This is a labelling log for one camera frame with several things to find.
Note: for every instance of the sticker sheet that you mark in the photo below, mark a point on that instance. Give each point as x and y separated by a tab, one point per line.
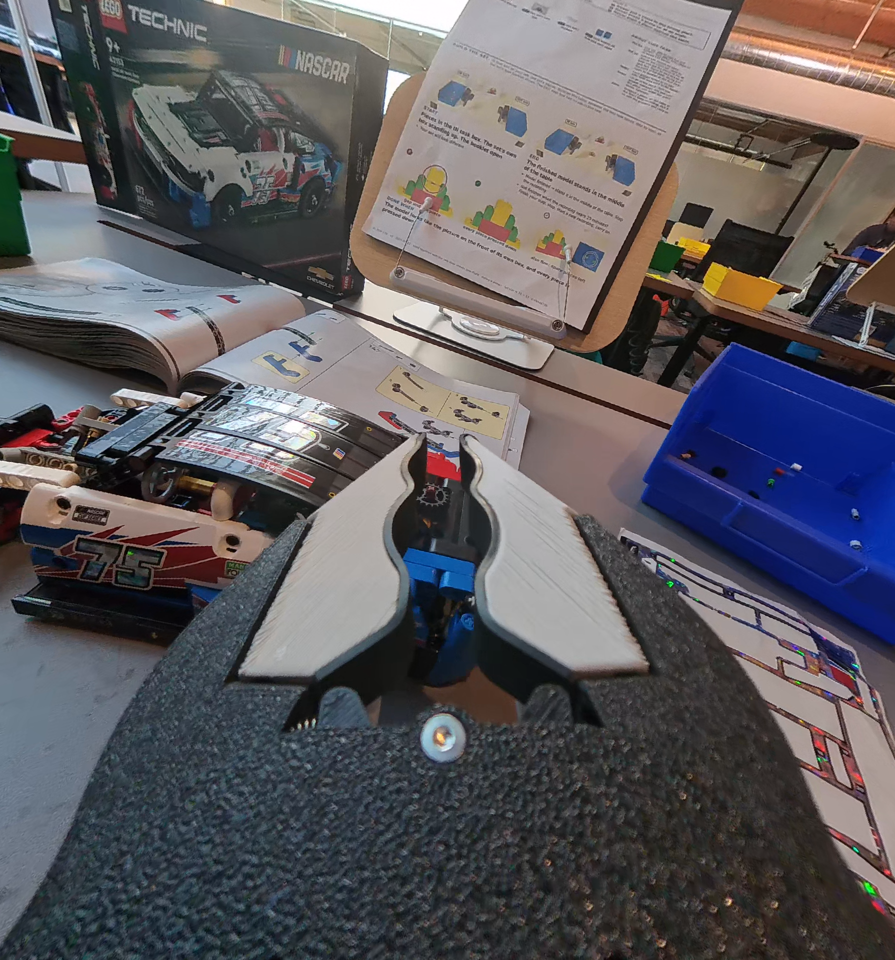
830	750

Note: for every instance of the small green plastic bin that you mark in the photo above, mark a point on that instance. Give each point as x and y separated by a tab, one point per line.
665	256

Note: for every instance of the printed instruction sheet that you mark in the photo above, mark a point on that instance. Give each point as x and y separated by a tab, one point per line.
552	135

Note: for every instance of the brown display board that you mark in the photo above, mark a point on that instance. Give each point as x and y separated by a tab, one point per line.
894	277

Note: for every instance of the toy brick race car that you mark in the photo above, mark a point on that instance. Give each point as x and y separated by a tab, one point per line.
155	510

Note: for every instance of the yellow plastic bin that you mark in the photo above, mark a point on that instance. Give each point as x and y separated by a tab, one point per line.
744	289

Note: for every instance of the background wooden workbench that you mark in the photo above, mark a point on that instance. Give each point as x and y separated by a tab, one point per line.
792	330

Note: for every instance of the silver ventilation duct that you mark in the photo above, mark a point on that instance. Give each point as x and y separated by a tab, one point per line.
830	71

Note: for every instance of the black toy set box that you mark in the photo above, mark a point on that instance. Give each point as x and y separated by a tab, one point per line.
230	150

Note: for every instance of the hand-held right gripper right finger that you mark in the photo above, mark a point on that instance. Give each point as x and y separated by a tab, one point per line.
560	592

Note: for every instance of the white stand base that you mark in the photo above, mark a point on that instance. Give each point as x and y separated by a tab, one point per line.
477	337

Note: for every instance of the open building instruction booklet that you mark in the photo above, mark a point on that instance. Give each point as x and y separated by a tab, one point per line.
117	315

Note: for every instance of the blue plastic bin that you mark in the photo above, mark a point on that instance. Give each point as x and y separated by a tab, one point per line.
755	525

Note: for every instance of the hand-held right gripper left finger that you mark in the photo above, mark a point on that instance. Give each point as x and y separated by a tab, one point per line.
327	600

